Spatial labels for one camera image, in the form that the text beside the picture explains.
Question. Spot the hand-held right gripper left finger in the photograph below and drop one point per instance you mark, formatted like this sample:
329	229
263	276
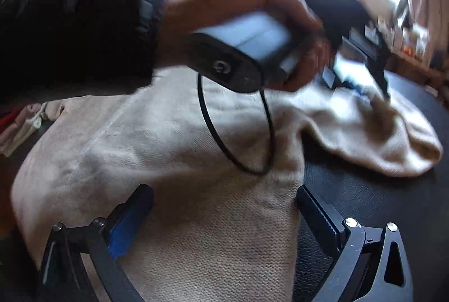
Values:
122	235

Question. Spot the cream knitted sweater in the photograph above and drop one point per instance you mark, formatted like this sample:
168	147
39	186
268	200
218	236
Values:
175	217

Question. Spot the pile of pale clothes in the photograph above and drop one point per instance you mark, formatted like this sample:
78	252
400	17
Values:
21	133

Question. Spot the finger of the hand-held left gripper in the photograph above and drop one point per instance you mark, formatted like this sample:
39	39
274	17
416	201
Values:
384	87

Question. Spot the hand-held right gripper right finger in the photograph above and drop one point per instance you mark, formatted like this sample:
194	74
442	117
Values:
317	221

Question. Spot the orange fruit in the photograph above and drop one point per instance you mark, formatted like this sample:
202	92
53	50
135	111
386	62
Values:
407	50

